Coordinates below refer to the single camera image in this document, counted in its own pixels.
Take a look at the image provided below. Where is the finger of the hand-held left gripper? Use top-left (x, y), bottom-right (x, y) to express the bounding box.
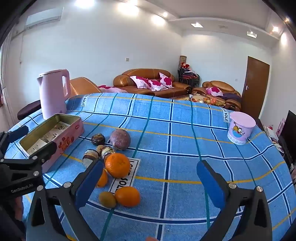
top-left (0, 142), bottom-right (57, 176)
top-left (0, 125), bottom-right (29, 158)

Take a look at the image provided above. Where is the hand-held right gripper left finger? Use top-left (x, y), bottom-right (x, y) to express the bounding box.
top-left (26, 159), bottom-right (104, 241)

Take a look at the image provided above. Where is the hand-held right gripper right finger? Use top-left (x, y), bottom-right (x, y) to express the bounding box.
top-left (196, 159), bottom-right (273, 241)

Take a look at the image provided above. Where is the orange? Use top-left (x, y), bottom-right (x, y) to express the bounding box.
top-left (96, 168), bottom-right (109, 188)
top-left (105, 153), bottom-right (130, 178)
top-left (115, 186), bottom-right (141, 207)

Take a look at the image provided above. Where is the brown-green kiwi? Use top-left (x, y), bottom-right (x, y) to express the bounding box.
top-left (99, 191), bottom-right (117, 208)

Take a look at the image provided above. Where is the pink metal tin box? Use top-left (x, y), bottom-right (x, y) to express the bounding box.
top-left (19, 113), bottom-right (85, 174)

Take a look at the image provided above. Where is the dark brown muffin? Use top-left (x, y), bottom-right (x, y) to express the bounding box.
top-left (91, 133), bottom-right (106, 146)

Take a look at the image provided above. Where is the purple passion fruit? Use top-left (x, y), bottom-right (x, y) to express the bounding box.
top-left (109, 129), bottom-right (131, 151)

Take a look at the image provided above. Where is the printed paper liner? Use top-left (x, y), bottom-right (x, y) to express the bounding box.
top-left (26, 120), bottom-right (70, 156)

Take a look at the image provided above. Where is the dark maroon stool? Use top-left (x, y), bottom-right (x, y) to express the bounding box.
top-left (17, 100), bottom-right (42, 120)

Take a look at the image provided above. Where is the pink electric kettle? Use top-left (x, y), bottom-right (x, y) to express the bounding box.
top-left (36, 69), bottom-right (70, 120)

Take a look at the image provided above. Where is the blue plaid tablecloth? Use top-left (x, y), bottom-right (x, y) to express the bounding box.
top-left (3, 93), bottom-right (293, 241)

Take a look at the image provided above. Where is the pink cartoon cup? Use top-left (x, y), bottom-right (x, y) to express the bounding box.
top-left (227, 112), bottom-right (257, 145)

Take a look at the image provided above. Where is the tan leather armchair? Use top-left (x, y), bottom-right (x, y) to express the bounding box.
top-left (67, 77), bottom-right (102, 99)

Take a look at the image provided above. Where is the pile of snacks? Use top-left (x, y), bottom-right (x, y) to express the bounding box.
top-left (192, 95), bottom-right (223, 106)

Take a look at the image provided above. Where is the pink gift bag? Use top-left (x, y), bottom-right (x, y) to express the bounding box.
top-left (276, 118), bottom-right (287, 137)

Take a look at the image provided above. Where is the wooden coffee table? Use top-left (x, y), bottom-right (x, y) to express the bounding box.
top-left (170, 93), bottom-right (226, 107)

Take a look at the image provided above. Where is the black television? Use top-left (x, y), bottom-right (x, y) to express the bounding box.
top-left (279, 110), bottom-right (296, 163)

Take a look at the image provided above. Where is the pink floral cushion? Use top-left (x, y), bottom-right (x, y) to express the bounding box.
top-left (129, 76), bottom-right (152, 89)
top-left (159, 72), bottom-right (174, 88)
top-left (148, 79), bottom-right (168, 91)
top-left (206, 87), bottom-right (223, 96)

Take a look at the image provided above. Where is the brown leather armchair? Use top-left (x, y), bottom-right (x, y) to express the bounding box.
top-left (191, 80), bottom-right (242, 111)

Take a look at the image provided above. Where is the brown wooden door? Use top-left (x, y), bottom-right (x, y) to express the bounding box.
top-left (240, 56), bottom-right (270, 118)

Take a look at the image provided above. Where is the stack of dark chairs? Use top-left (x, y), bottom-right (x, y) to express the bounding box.
top-left (178, 67), bottom-right (200, 88)

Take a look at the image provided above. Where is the white air conditioner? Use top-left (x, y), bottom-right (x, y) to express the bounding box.
top-left (26, 6), bottom-right (64, 28)

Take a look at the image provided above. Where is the brown leather sofa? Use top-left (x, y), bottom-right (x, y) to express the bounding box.
top-left (113, 68), bottom-right (192, 98)

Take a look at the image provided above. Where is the white wall pipe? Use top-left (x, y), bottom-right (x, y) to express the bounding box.
top-left (18, 22), bottom-right (25, 65)

